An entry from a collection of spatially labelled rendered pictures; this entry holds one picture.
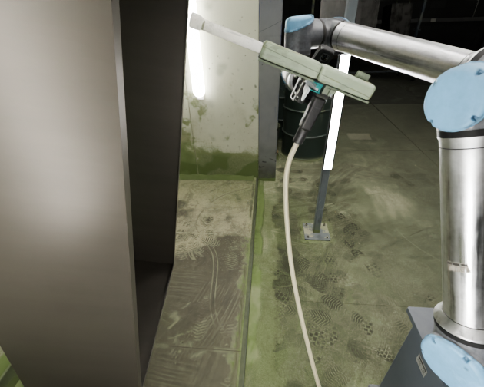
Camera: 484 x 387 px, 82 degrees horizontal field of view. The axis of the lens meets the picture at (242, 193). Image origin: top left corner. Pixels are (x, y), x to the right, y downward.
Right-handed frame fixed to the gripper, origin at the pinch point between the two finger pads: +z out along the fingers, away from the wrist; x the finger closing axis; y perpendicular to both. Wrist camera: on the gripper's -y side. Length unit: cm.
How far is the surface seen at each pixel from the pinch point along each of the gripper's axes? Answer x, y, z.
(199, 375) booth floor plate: -8, 140, 8
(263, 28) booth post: 0, -7, -179
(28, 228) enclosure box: 51, 38, 33
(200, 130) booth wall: 22, 94, -188
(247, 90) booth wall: -7, 42, -181
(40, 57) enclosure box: 49, 6, 34
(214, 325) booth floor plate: -14, 137, -18
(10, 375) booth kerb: 77, 167, 7
